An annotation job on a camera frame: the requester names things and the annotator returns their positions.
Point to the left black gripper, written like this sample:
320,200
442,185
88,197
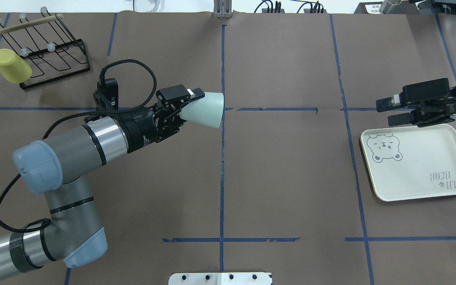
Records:
140,129

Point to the light green plastic cup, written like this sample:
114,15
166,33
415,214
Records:
206,111

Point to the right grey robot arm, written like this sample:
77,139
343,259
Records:
432,102

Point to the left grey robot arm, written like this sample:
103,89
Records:
58,166

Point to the cream bear print tray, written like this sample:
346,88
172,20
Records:
411,162

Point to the yellow plastic cup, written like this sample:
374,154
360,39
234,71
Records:
13,67

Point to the metal cylinder can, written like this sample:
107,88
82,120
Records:
389,6

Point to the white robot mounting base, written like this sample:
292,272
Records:
221,278

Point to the aluminium frame post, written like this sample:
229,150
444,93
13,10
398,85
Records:
222,9

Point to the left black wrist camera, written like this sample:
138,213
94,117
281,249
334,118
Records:
107,96

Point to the black wire cup rack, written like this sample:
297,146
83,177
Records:
49,51

